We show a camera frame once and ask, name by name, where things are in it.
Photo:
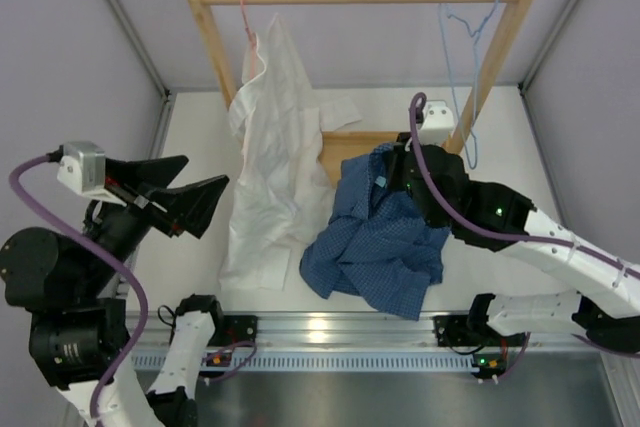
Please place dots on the white shirt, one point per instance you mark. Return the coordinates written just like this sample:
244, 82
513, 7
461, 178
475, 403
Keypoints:
283, 196

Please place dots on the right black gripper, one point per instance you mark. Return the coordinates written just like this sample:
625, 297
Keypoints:
396, 159

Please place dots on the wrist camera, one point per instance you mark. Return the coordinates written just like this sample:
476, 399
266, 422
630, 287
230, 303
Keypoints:
82, 169
435, 122

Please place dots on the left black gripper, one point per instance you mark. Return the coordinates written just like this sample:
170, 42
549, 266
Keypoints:
188, 205

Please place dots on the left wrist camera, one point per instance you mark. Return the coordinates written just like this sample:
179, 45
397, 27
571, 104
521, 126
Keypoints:
82, 169

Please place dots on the wooden clothes rack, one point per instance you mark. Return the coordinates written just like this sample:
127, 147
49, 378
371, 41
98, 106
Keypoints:
340, 145

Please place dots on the light blue wire hanger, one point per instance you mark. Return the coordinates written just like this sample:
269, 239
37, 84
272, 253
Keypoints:
445, 12

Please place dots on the blue checkered shirt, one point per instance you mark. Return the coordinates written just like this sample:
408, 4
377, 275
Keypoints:
376, 245

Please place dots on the pink wire hanger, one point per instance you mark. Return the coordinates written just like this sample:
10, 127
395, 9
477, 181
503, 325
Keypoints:
252, 39

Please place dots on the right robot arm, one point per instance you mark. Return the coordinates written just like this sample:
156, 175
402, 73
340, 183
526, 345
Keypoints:
601, 304

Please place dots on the aluminium mounting rail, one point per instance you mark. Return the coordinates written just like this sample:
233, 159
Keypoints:
351, 330

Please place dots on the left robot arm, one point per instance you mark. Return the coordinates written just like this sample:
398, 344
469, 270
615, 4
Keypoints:
78, 337

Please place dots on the slotted cable duct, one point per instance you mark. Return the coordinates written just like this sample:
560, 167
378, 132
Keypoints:
272, 361

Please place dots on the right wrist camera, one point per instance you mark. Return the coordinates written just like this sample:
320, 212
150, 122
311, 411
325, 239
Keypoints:
435, 122

